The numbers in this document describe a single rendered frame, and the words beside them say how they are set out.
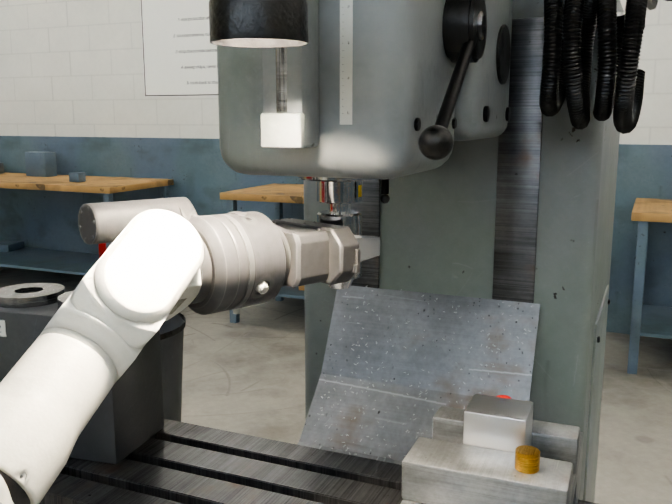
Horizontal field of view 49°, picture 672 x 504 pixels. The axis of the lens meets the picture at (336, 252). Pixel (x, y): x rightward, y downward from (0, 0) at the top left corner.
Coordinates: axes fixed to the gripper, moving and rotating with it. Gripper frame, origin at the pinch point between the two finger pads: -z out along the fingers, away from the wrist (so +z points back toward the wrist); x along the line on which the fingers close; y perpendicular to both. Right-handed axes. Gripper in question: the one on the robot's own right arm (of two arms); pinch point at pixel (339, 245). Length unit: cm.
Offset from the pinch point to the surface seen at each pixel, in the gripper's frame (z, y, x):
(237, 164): 10.7, -8.7, 3.3
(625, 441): -242, 120, 72
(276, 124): 12.3, -12.5, -4.7
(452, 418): -7.4, 18.3, -10.0
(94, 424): 14.9, 24.4, 27.9
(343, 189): 1.5, -6.1, -2.0
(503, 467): -1.8, 18.4, -20.1
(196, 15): -271, -94, 437
